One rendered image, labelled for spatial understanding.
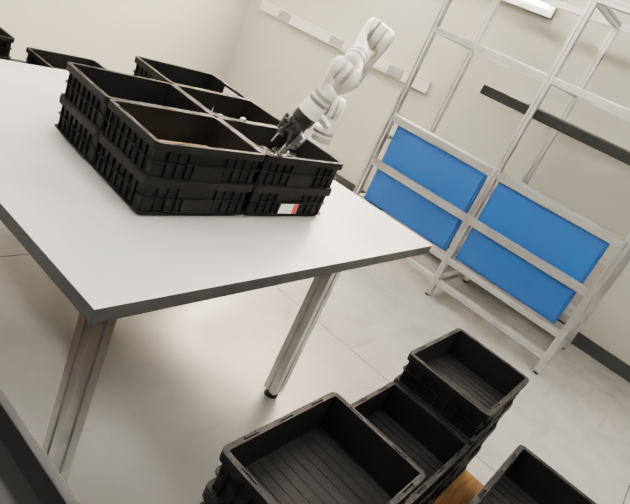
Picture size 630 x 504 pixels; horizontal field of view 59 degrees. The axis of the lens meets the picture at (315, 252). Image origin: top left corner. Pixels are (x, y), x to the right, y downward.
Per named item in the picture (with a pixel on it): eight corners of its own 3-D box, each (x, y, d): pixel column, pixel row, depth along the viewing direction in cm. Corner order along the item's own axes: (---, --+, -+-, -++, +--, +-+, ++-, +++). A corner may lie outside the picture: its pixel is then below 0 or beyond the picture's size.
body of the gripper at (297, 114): (296, 99, 179) (277, 120, 183) (306, 115, 174) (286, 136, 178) (311, 109, 185) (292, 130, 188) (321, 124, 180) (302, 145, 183)
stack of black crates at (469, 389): (404, 415, 224) (459, 326, 207) (466, 469, 210) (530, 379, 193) (349, 453, 193) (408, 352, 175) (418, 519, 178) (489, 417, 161)
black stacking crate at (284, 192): (274, 181, 233) (285, 155, 228) (321, 218, 217) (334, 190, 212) (195, 175, 203) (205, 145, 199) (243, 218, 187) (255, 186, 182)
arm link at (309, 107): (327, 131, 183) (340, 117, 180) (305, 117, 175) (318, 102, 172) (316, 114, 188) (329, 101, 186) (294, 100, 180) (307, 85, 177)
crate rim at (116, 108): (213, 122, 195) (215, 116, 194) (265, 162, 179) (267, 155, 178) (105, 105, 165) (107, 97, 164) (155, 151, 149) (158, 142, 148)
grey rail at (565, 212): (394, 120, 392) (397, 113, 391) (628, 250, 313) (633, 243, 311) (387, 118, 385) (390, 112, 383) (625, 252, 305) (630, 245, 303)
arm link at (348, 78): (359, 83, 170) (373, 64, 179) (338, 62, 168) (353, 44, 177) (345, 97, 175) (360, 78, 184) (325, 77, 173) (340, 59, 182)
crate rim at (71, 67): (169, 89, 211) (171, 83, 210) (213, 122, 195) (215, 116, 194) (63, 67, 181) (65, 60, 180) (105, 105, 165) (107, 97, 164)
